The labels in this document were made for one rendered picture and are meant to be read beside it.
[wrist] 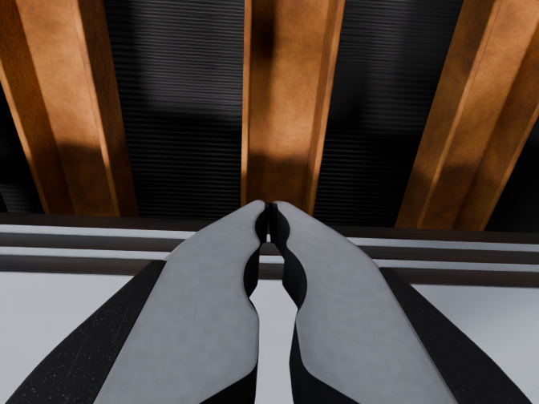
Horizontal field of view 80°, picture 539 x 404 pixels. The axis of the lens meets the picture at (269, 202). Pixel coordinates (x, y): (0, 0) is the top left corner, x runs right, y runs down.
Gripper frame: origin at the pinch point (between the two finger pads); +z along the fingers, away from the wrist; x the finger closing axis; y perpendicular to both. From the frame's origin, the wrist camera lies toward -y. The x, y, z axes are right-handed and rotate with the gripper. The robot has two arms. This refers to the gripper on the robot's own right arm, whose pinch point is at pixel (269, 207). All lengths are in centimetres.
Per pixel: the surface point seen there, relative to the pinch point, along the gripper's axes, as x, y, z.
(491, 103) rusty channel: 24.1, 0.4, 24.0
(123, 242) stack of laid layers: -9.7, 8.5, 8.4
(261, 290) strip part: 0.2, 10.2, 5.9
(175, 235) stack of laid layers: -6.2, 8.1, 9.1
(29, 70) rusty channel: -22.4, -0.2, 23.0
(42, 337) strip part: -15.8, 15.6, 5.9
